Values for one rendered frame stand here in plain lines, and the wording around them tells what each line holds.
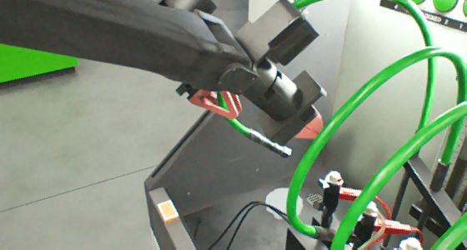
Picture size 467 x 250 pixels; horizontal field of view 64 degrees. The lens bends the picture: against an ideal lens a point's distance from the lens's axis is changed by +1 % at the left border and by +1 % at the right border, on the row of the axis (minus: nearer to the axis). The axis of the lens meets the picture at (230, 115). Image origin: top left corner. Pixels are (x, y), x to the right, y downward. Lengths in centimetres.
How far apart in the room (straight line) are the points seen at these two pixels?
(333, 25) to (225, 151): 40
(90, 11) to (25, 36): 5
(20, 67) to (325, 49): 321
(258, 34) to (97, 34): 20
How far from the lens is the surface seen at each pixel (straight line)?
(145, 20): 33
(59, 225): 229
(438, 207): 73
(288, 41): 46
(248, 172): 102
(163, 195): 89
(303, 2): 59
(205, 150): 90
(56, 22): 30
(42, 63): 386
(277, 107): 50
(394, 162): 43
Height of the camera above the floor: 155
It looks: 31 degrees down
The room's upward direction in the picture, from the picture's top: straight up
